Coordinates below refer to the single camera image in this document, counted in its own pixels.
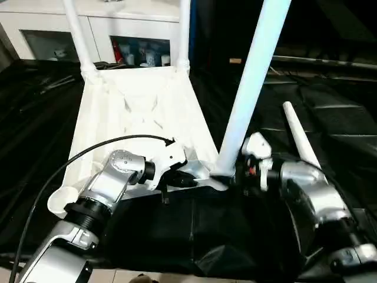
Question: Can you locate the white plastic table leg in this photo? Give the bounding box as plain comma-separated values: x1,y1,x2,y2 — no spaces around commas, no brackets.
282,101,322,171
210,0,293,181
61,0,98,83
176,0,191,74

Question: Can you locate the white plastic table top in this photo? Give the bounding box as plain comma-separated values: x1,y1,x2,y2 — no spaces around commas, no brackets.
47,64,236,215

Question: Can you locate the black mat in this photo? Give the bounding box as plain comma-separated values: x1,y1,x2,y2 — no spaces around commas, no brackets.
0,57,377,281

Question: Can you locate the silver metal bar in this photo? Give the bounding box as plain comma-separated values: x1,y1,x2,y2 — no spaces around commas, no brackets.
271,55,377,71

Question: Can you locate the red fire extinguisher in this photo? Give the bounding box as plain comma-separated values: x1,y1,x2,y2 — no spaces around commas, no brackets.
112,41,123,63

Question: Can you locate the black case with yellow label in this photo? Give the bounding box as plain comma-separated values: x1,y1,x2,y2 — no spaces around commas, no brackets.
190,0,275,77

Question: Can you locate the white cabinet with windows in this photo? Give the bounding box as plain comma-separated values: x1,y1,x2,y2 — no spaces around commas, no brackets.
0,0,181,68

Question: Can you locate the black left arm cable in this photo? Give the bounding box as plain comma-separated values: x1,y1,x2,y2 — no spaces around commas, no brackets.
8,134,176,283

